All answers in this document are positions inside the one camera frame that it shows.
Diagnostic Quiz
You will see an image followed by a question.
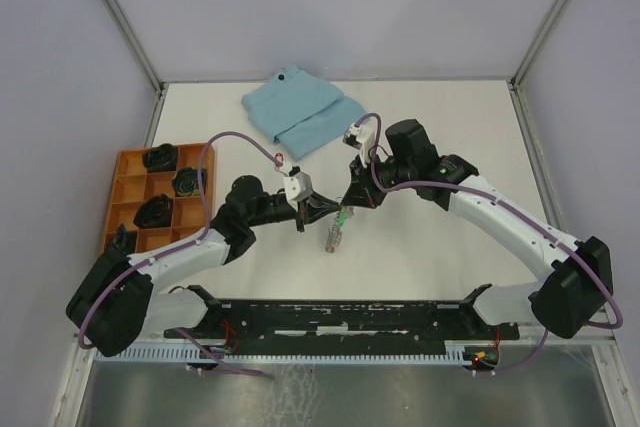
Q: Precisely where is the black coiled cable top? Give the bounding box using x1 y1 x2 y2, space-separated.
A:
142 144 180 170

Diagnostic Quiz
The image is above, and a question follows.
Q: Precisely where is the green tag key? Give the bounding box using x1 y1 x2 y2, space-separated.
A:
335 210 349 229

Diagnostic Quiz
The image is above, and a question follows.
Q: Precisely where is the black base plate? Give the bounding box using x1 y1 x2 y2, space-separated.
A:
187 299 520 357

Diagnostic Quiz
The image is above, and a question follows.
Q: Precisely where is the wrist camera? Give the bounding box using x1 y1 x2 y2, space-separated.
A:
342 124 379 166
284 166 313 204

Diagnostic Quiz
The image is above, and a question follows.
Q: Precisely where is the purple cable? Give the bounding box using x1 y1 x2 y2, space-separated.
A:
77 131 284 378
352 113 625 376

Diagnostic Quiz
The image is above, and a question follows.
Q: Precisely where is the black coiled cable middle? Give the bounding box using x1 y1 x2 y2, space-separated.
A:
133 196 176 229

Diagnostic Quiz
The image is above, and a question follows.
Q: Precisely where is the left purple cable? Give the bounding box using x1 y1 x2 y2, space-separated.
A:
77 131 284 378

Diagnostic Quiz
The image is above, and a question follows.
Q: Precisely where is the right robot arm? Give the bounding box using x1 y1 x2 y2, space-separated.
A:
342 119 613 339

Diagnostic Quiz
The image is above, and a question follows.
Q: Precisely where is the black coiled cable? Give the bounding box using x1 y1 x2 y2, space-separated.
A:
109 225 139 252
142 144 180 170
133 196 176 229

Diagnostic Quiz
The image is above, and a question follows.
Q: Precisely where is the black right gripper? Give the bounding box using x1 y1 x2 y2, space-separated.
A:
341 150 415 209

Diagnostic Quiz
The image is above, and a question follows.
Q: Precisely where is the blue green coiled cable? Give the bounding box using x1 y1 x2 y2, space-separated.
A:
172 165 209 197

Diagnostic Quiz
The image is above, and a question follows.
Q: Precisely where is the metal key organizer blue handle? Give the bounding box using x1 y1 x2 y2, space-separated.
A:
325 206 354 254

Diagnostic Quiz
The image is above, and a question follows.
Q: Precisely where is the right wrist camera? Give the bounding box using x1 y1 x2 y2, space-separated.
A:
342 124 379 166

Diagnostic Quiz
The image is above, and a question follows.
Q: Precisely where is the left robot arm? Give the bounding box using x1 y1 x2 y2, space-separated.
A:
66 172 340 357

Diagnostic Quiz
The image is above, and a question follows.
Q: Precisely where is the light blue cloth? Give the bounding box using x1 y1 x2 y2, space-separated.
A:
241 65 365 161

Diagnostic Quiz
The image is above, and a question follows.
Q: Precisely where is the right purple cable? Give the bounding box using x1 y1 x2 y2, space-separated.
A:
352 113 625 376

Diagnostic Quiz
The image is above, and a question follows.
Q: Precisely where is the white cable duct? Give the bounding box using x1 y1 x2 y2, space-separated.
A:
94 339 476 363

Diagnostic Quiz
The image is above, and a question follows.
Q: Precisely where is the black coiled cable bottom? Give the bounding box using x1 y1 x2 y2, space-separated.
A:
109 225 139 252

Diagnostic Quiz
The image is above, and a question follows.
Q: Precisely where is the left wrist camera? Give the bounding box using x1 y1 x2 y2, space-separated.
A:
284 166 313 204

